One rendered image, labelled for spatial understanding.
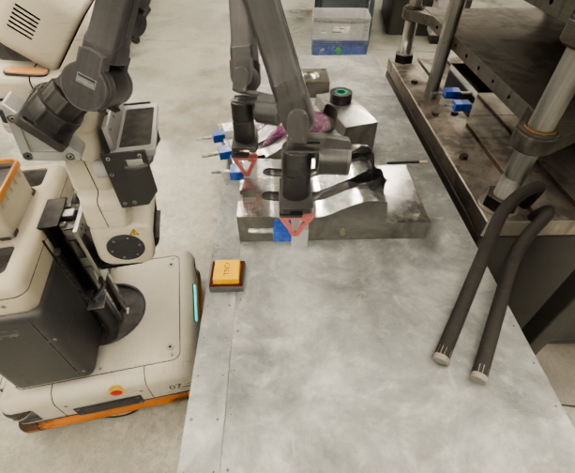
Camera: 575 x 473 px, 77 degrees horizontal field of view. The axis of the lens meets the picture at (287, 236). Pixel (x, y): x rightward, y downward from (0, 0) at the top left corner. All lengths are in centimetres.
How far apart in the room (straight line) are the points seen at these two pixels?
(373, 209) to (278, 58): 45
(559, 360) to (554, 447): 121
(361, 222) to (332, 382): 41
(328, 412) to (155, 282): 107
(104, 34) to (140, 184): 39
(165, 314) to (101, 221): 56
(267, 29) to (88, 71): 30
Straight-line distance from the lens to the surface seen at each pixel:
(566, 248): 144
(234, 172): 105
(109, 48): 72
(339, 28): 440
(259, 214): 92
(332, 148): 67
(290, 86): 64
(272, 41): 65
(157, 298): 158
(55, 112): 78
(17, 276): 111
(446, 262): 101
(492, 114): 158
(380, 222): 97
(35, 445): 182
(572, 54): 107
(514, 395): 87
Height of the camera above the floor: 151
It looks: 45 degrees down
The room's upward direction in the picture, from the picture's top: straight up
